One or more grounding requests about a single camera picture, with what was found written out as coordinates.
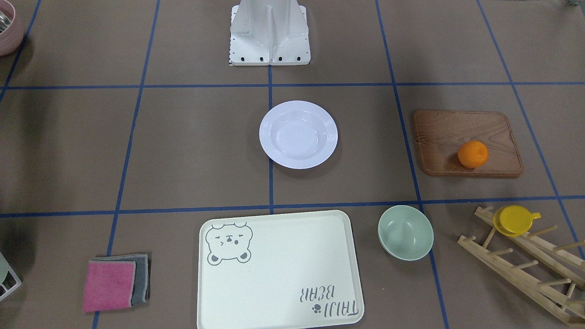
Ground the orange fruit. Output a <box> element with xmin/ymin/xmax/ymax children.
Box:
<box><xmin>457</xmin><ymin>140</ymin><xmax>489</xmax><ymax>169</ymax></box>

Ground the cream bear tray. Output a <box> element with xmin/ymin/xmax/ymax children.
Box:
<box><xmin>197</xmin><ymin>210</ymin><xmax>365</xmax><ymax>329</ymax></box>

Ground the wooden brown tray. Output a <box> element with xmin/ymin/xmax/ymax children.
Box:
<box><xmin>411</xmin><ymin>110</ymin><xmax>524</xmax><ymax>178</ymax></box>

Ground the white round plate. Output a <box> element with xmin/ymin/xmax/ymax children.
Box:
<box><xmin>259</xmin><ymin>100</ymin><xmax>339</xmax><ymax>170</ymax></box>

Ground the green ceramic bowl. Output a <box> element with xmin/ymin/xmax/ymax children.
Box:
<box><xmin>378</xmin><ymin>205</ymin><xmax>434</xmax><ymax>261</ymax></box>

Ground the grey cloth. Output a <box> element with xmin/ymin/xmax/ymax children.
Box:
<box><xmin>92</xmin><ymin>254</ymin><xmax>149</xmax><ymax>307</ymax></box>

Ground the pink cloth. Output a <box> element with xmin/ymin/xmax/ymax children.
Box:
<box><xmin>82</xmin><ymin>260</ymin><xmax>136</xmax><ymax>313</ymax></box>

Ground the yellow plastic cup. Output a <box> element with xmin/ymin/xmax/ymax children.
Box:
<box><xmin>492</xmin><ymin>205</ymin><xmax>541</xmax><ymax>237</ymax></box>

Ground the wooden dish rack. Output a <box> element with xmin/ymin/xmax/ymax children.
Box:
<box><xmin>457</xmin><ymin>207</ymin><xmax>585</xmax><ymax>329</ymax></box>

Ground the pink bowl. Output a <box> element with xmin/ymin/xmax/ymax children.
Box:
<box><xmin>0</xmin><ymin>0</ymin><xmax>25</xmax><ymax>57</ymax></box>

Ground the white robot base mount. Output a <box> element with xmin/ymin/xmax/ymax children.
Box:
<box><xmin>229</xmin><ymin>0</ymin><xmax>311</xmax><ymax>66</ymax></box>

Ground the white wire rack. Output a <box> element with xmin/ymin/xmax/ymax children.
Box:
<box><xmin>0</xmin><ymin>253</ymin><xmax>22</xmax><ymax>302</ymax></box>

